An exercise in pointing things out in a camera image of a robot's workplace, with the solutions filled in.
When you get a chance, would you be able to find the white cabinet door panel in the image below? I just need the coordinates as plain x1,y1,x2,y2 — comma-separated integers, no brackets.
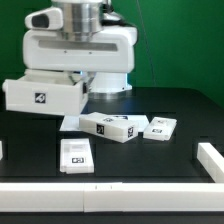
60,138,94,174

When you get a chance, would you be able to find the white fence bar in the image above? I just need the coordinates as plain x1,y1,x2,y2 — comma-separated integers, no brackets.
197,143,224,184
0,183,224,212

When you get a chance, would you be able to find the white front fence bar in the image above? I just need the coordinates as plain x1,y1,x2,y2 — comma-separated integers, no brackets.
0,183,224,212

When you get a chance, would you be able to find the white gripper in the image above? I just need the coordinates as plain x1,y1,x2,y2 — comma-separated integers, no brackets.
23,26,137,73

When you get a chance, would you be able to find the small white cabinet panel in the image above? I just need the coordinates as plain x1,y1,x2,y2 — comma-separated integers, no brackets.
143,117,177,141

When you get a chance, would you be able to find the white cabinet body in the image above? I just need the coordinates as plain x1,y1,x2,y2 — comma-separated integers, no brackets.
2,69,88,116

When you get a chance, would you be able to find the flat white base sheet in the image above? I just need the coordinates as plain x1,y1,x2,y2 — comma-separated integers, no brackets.
59,114,151,133

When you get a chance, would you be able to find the white cabinet top block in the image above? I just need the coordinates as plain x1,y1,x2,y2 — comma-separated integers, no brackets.
79,112,138,143

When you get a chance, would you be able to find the white left edge block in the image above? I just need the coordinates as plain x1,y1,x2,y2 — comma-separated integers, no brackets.
0,141,3,160

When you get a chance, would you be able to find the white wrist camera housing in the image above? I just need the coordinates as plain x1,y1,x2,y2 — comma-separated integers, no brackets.
25,7,63,30

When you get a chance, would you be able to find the white right fence bar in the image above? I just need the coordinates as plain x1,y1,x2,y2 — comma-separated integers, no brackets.
197,143,224,184

